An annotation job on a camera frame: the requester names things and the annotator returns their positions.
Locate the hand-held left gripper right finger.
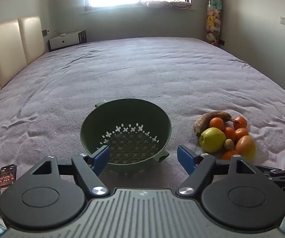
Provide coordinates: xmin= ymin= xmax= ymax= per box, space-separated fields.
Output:
xmin=177 ymin=145 xmax=257 ymax=199

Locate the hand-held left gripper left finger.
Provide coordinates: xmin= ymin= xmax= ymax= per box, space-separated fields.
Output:
xmin=30 ymin=145 xmax=111 ymax=199

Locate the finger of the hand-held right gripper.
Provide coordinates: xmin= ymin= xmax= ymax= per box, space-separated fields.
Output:
xmin=255 ymin=165 xmax=285 ymax=180

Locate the yellow green pear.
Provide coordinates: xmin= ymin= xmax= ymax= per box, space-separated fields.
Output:
xmin=199 ymin=127 xmax=227 ymax=153

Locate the brown spotted banana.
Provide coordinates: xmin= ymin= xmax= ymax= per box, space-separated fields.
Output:
xmin=194 ymin=110 xmax=242 ymax=138

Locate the large yellow orange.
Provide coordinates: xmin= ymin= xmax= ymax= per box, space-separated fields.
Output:
xmin=235 ymin=135 xmax=256 ymax=161

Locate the green colander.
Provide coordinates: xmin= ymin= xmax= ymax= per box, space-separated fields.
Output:
xmin=80 ymin=99 xmax=172 ymax=173

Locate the black smartphone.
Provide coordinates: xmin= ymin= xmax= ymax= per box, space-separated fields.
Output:
xmin=0 ymin=164 xmax=17 ymax=196

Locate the white bedside device box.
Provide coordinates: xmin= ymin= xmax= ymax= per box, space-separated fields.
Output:
xmin=49 ymin=30 xmax=87 ymax=50

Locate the clear tube of plush toys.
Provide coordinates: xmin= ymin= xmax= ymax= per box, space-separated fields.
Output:
xmin=205 ymin=0 xmax=223 ymax=46

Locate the cream padded headboard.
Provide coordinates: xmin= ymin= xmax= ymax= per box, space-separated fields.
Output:
xmin=0 ymin=15 xmax=45 ymax=107

